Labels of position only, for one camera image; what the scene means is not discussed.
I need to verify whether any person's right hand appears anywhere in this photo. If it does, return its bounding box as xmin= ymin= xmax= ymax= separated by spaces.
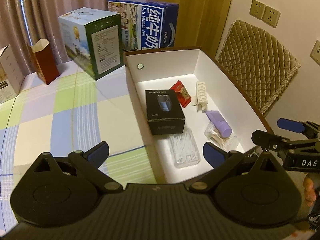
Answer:
xmin=303 ymin=173 xmax=319 ymax=207

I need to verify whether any checkered bed sheet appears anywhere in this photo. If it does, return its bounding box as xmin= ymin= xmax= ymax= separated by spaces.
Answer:
xmin=1 ymin=62 xmax=156 ymax=234

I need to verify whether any green landscape milk carton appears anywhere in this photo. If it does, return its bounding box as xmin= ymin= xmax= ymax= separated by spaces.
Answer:
xmin=58 ymin=7 xmax=124 ymax=80

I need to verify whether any cotton swab bag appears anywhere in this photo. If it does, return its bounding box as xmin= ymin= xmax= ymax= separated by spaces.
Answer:
xmin=204 ymin=122 xmax=239 ymax=152

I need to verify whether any red snack packet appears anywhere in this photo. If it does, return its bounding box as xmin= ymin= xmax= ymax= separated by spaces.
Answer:
xmin=170 ymin=80 xmax=191 ymax=108

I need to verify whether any quilted tan cushion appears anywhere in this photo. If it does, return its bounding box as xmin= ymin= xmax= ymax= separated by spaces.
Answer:
xmin=217 ymin=20 xmax=301 ymax=115

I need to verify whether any black shaver box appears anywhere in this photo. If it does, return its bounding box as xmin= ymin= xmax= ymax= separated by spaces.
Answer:
xmin=145 ymin=89 xmax=185 ymax=135

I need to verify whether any single wall socket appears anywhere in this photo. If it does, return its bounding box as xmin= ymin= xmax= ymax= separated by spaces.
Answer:
xmin=310 ymin=40 xmax=320 ymax=65

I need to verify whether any double wall socket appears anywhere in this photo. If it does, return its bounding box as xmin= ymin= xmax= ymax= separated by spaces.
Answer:
xmin=249 ymin=0 xmax=280 ymax=28

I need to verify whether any purple tube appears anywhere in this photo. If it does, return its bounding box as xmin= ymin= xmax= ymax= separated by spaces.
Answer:
xmin=205 ymin=111 xmax=232 ymax=138

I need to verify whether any wooden door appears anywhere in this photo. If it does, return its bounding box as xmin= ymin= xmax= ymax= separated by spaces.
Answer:
xmin=158 ymin=0 xmax=232 ymax=59

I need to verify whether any brown cardboard storage box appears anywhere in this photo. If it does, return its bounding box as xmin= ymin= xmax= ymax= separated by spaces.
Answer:
xmin=124 ymin=45 xmax=274 ymax=184

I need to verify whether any white plastic comb holder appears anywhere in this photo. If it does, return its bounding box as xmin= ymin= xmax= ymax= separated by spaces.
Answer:
xmin=191 ymin=81 xmax=208 ymax=112

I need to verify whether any white product box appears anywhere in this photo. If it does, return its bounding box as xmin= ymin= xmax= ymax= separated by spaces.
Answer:
xmin=0 ymin=45 xmax=25 ymax=103

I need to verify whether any clear floss pick bag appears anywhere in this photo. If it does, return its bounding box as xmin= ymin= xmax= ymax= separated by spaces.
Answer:
xmin=169 ymin=128 xmax=201 ymax=168

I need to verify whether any dark red tall box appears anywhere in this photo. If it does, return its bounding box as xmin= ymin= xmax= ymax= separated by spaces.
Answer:
xmin=28 ymin=38 xmax=60 ymax=85

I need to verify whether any blue milk carton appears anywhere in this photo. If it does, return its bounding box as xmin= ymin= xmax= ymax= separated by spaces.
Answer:
xmin=108 ymin=0 xmax=179 ymax=51

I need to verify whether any beige curtain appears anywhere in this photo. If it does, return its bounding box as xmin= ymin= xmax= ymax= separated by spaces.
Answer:
xmin=1 ymin=0 xmax=107 ymax=75

